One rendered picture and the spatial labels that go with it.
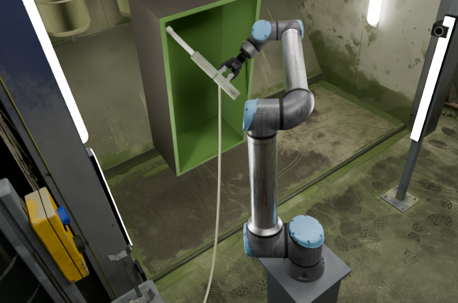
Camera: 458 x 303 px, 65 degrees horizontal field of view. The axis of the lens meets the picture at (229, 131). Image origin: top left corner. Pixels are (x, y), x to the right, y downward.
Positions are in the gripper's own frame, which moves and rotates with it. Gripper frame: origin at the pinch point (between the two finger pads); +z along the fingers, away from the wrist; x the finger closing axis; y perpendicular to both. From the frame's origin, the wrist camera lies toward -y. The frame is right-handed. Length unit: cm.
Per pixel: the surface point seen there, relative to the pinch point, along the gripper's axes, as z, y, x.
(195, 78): 13, 67, 9
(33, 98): 45, -63, 44
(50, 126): 51, -58, 35
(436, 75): -89, 17, -88
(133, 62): 48, 142, 57
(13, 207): 48, -109, 19
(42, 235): 51, -106, 10
